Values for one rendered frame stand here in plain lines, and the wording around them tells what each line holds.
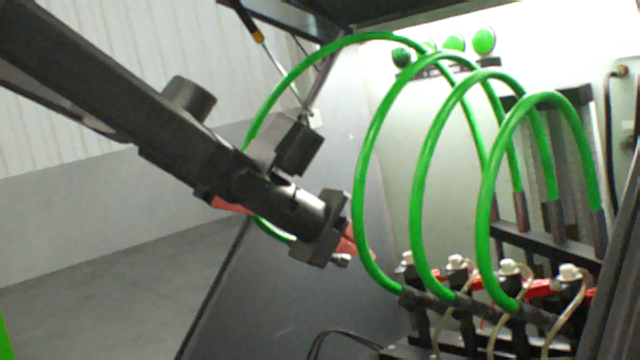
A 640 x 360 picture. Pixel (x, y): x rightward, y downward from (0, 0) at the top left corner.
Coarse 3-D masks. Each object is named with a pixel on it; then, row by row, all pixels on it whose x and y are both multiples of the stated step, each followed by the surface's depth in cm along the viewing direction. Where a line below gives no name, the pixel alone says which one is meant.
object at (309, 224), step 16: (304, 192) 88; (320, 192) 94; (336, 192) 90; (304, 208) 87; (320, 208) 88; (336, 208) 88; (288, 224) 87; (304, 224) 87; (320, 224) 88; (304, 240) 89; (320, 240) 87; (304, 256) 88
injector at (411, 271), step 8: (408, 264) 96; (408, 272) 96; (416, 272) 96; (408, 280) 96; (416, 280) 96; (416, 288) 96; (424, 288) 97; (400, 304) 96; (408, 304) 96; (416, 312) 98; (424, 312) 98; (416, 320) 98; (424, 320) 97; (424, 328) 98; (424, 336) 98; (424, 344) 98; (432, 344) 99
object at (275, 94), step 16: (368, 32) 100; (384, 32) 101; (320, 48) 98; (336, 48) 99; (416, 48) 103; (304, 64) 98; (432, 64) 104; (288, 80) 97; (448, 80) 105; (272, 96) 97; (464, 96) 105; (464, 112) 106; (256, 128) 96; (480, 144) 107; (480, 160) 108; (256, 224) 98; (288, 240) 99
